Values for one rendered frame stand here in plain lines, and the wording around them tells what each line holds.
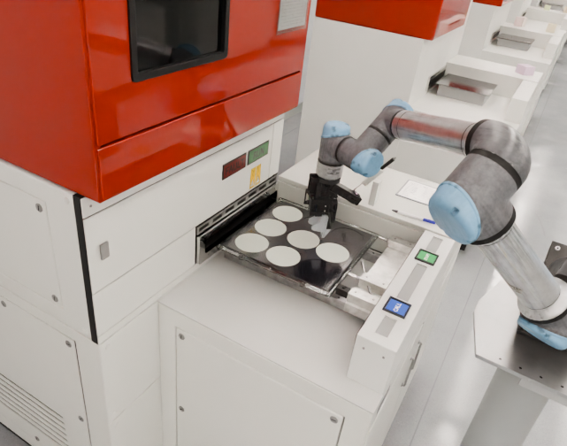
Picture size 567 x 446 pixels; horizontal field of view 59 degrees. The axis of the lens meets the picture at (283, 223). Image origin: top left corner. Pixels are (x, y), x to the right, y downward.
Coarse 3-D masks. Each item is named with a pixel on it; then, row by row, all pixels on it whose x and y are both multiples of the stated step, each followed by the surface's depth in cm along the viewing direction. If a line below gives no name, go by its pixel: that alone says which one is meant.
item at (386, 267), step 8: (384, 256) 152; (392, 256) 153; (400, 256) 153; (376, 264) 148; (384, 264) 149; (392, 264) 149; (400, 264) 150; (368, 272) 145; (376, 272) 145; (384, 272) 145; (392, 272) 146; (384, 280) 142; (360, 288) 137; (352, 304) 131; (352, 312) 132; (360, 312) 130; (368, 312) 129
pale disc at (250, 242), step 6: (246, 234) 151; (252, 234) 151; (240, 240) 148; (246, 240) 148; (252, 240) 149; (258, 240) 149; (264, 240) 149; (240, 246) 145; (246, 246) 145; (252, 246) 146; (258, 246) 146; (264, 246) 146
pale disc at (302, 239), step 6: (294, 234) 154; (300, 234) 154; (306, 234) 154; (312, 234) 155; (288, 240) 151; (294, 240) 151; (300, 240) 151; (306, 240) 152; (312, 240) 152; (318, 240) 152; (300, 246) 148; (306, 246) 149; (312, 246) 149
